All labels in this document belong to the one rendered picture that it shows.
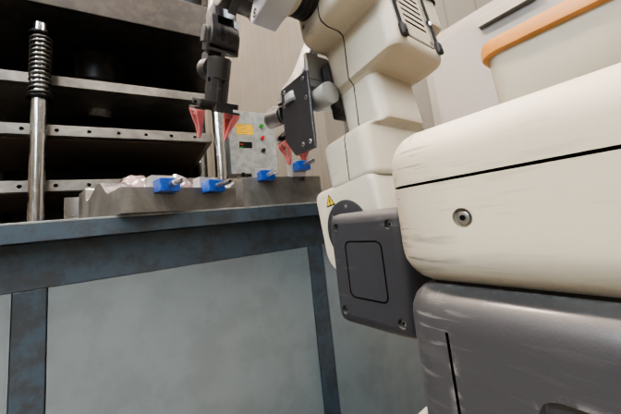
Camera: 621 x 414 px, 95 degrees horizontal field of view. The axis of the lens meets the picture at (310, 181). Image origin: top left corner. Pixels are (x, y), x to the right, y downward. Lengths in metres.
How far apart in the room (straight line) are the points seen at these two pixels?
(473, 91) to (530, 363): 2.38
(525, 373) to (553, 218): 0.09
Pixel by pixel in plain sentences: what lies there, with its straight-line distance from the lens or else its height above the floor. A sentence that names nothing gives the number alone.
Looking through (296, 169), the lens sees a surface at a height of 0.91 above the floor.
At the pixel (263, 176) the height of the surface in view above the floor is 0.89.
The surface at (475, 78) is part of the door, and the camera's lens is 2.57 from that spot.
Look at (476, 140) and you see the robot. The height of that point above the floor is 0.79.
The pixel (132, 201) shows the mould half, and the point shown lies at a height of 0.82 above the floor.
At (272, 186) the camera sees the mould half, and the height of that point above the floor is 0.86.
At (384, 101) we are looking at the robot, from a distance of 0.54.
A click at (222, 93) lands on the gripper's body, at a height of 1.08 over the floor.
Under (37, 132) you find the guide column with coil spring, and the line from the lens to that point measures 1.67.
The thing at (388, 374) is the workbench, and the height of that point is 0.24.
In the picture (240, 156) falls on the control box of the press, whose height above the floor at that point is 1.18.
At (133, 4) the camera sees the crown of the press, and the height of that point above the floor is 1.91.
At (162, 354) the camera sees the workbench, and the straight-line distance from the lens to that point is 0.81.
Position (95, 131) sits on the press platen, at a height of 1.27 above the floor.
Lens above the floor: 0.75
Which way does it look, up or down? 8 degrees up
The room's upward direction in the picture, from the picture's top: 6 degrees counter-clockwise
